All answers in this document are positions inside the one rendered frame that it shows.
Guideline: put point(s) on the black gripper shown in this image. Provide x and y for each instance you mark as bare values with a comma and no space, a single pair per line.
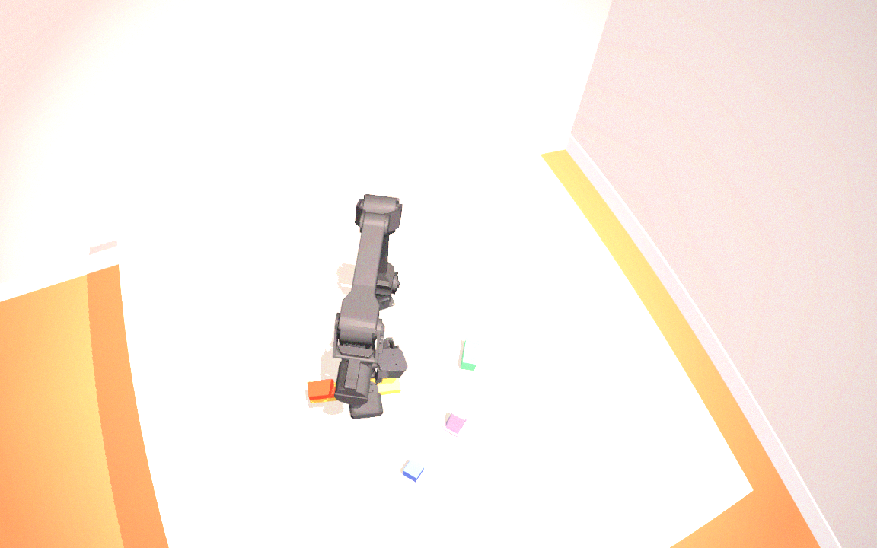
373,407

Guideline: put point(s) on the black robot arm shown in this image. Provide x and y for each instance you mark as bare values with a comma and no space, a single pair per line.
358,322

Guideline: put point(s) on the yellow bar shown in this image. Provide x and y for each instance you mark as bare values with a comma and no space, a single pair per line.
323,391

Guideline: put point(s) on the green flat rectangular block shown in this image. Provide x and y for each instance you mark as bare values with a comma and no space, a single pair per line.
470,353

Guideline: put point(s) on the blue block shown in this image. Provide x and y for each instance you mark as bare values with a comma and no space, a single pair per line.
413,470

